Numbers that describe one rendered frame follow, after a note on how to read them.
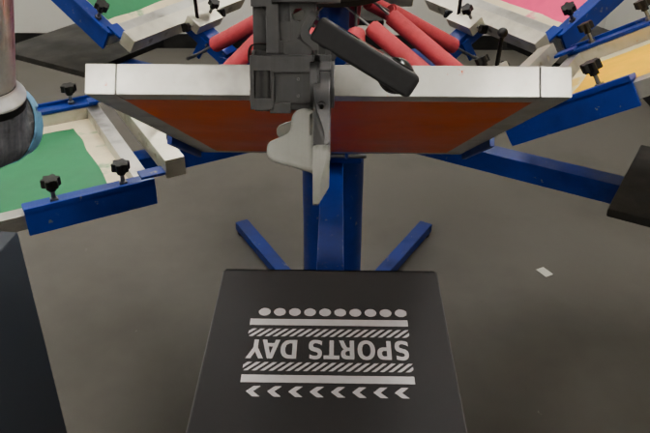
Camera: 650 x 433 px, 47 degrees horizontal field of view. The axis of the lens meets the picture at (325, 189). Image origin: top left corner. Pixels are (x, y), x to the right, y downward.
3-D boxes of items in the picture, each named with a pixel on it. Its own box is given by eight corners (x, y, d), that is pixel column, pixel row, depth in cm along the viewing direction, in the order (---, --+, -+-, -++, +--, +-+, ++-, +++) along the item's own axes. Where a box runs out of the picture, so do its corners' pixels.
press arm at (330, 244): (344, 437, 128) (344, 412, 125) (310, 436, 128) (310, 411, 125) (342, 130, 236) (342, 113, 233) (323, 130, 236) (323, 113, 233)
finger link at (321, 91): (310, 159, 71) (312, 81, 75) (329, 159, 71) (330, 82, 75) (310, 137, 67) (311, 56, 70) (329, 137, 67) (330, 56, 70)
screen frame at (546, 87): (572, 98, 88) (572, 66, 88) (83, 94, 89) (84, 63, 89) (460, 154, 167) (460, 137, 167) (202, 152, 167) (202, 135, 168)
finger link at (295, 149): (265, 205, 69) (270, 118, 73) (329, 205, 69) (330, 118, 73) (262, 191, 66) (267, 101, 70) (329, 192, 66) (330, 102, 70)
